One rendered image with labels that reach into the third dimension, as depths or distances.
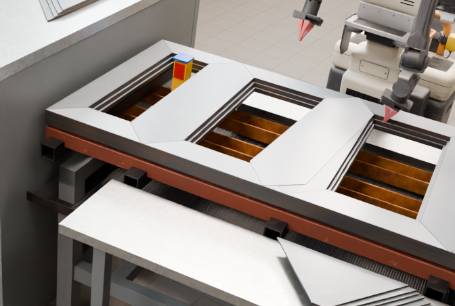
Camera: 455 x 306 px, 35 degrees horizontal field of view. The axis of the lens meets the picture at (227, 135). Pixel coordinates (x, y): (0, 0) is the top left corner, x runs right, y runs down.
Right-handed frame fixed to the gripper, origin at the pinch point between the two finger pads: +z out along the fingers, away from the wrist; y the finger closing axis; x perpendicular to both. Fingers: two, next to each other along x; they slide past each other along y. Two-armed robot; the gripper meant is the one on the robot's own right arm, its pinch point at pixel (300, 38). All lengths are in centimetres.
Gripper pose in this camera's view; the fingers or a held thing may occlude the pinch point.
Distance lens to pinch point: 263.9
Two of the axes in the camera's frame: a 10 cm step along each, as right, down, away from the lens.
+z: -3.3, 9.4, 0.9
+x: 3.9, 0.5, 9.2
